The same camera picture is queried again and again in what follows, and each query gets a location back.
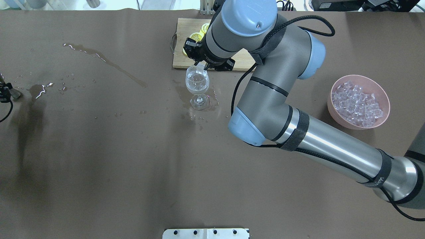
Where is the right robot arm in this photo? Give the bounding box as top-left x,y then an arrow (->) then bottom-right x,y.
184,0 -> 424,211

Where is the pink bowl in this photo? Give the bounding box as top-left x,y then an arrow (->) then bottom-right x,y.
327,75 -> 390,130

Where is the bamboo cutting board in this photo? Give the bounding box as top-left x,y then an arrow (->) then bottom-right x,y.
173,17 -> 256,71

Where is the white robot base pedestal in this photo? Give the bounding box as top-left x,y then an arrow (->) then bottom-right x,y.
162,228 -> 250,239

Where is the far lemon slice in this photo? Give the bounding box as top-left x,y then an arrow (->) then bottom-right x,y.
200,23 -> 210,35

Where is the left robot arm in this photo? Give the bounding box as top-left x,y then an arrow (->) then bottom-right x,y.
0,86 -> 13,122

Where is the clear ice cube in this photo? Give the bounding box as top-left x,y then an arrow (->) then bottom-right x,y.
196,62 -> 207,75

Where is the middle lemon slice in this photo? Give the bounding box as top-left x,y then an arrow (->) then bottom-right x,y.
189,32 -> 204,42

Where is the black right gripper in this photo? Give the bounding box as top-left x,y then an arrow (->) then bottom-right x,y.
183,38 -> 235,72

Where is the clear wine glass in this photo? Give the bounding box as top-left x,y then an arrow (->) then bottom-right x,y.
185,65 -> 210,111

